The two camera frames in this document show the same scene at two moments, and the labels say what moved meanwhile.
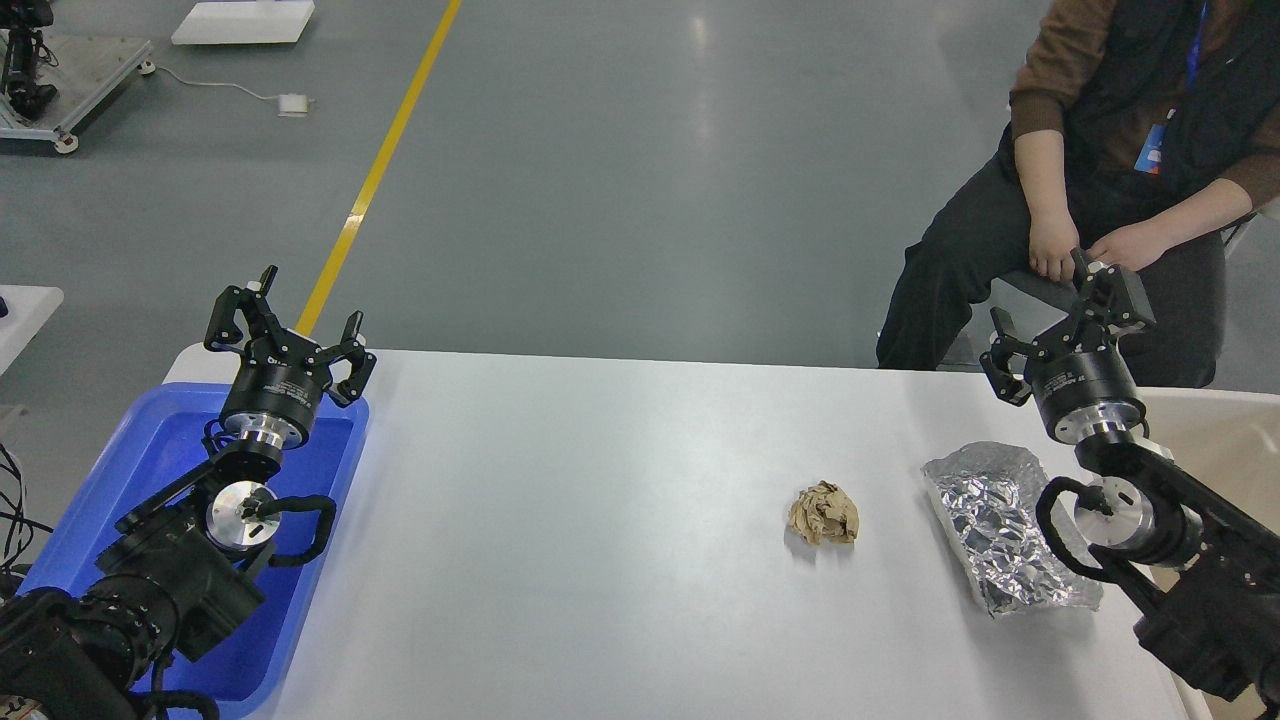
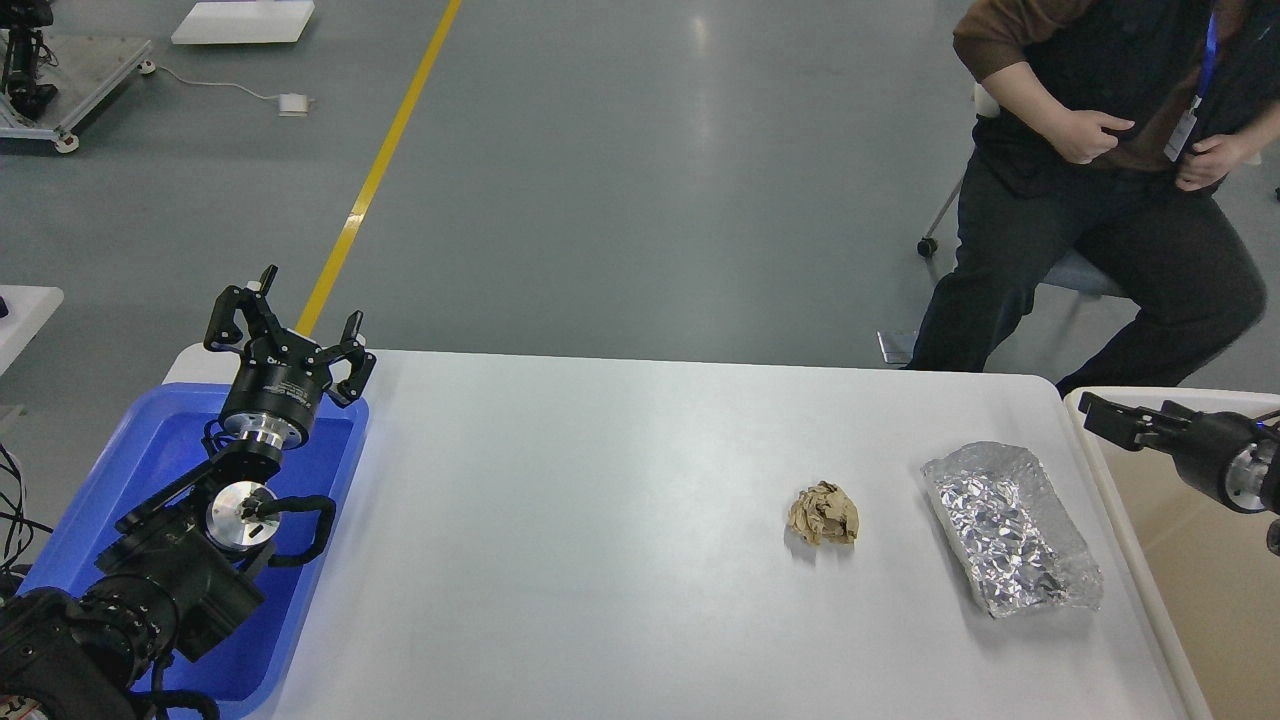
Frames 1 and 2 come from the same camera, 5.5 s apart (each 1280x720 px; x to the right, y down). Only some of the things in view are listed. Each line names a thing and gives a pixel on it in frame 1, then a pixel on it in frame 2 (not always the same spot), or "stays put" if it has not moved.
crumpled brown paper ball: [825, 513] stays put
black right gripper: [1081, 379] -> [1227, 456]
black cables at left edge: [17, 518] stays put
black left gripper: [280, 380] stays put
